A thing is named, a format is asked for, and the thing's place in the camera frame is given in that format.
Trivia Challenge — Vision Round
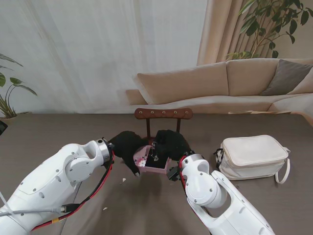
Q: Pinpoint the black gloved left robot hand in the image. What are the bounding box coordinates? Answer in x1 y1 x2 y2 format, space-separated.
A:
107 131 150 177

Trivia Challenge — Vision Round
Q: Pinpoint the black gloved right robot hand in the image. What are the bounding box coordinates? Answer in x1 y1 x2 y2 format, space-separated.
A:
155 129 193 162

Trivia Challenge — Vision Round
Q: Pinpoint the thin silver pendant necklace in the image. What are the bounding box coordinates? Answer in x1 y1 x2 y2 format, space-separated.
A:
151 141 159 162

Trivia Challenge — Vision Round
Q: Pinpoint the pink floral jewelry box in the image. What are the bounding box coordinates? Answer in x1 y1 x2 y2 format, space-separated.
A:
133 144 172 175

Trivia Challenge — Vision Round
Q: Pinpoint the cream white zipper bag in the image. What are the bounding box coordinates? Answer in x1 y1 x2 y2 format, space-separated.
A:
214 134 291 185

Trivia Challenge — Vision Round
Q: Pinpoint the beige sofa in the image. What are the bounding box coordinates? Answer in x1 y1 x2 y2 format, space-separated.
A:
126 58 313 118

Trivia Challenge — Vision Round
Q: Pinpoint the white sheer curtain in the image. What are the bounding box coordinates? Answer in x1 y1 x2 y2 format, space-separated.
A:
0 0 208 115

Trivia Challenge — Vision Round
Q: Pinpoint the beige pleated curtain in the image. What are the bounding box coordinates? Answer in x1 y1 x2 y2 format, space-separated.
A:
197 0 313 66

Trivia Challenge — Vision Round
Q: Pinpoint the broad-leaf green houseplant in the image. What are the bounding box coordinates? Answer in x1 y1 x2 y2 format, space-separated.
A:
0 53 38 118

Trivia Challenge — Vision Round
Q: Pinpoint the grey sofa cushion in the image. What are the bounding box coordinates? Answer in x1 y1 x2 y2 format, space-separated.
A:
260 59 313 96

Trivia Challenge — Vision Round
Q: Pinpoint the white zip tie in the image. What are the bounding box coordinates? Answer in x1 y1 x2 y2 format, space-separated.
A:
0 190 12 213

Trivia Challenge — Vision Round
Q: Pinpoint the tall dark-leaf houseplant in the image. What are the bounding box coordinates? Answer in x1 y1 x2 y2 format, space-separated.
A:
226 0 313 61

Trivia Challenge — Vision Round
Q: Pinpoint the beige sofa cushion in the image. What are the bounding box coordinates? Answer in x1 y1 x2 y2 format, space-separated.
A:
287 73 313 95

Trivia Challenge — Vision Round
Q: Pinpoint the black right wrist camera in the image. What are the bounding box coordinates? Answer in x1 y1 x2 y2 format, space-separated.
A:
167 166 181 182

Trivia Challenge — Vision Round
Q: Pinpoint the brown wooden necklace stand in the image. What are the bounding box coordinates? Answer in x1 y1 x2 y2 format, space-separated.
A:
134 108 194 149

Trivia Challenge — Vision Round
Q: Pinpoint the red left arm cable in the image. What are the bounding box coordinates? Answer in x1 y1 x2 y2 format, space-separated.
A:
31 151 115 232

